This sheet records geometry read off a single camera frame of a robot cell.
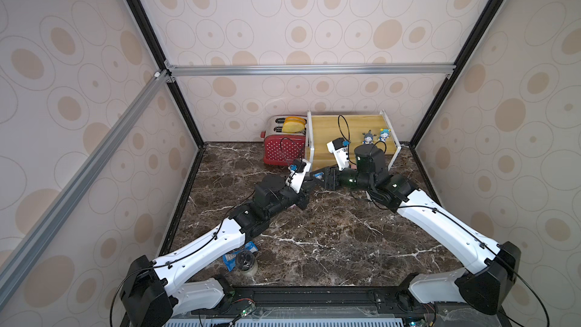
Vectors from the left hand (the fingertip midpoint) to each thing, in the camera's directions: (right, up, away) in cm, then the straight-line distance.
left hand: (322, 181), depth 68 cm
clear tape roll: (-24, -27, +4) cm, 36 cm away
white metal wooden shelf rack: (+8, +16, +9) cm, 20 cm away
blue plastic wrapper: (-31, -29, +12) cm, 44 cm away
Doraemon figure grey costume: (+16, +14, +4) cm, 21 cm away
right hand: (-3, +1, +1) cm, 3 cm away
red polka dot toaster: (-14, +12, +32) cm, 37 cm away
